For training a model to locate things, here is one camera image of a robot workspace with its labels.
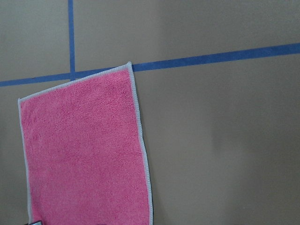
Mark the blue tape strip crosswise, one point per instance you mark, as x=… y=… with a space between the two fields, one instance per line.
x=264 y=52

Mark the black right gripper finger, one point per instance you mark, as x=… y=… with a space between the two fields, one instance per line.
x=36 y=223

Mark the blue tape strip lengthwise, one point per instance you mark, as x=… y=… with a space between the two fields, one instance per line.
x=71 y=39

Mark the pink towel white edge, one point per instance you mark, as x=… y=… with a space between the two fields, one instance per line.
x=85 y=158

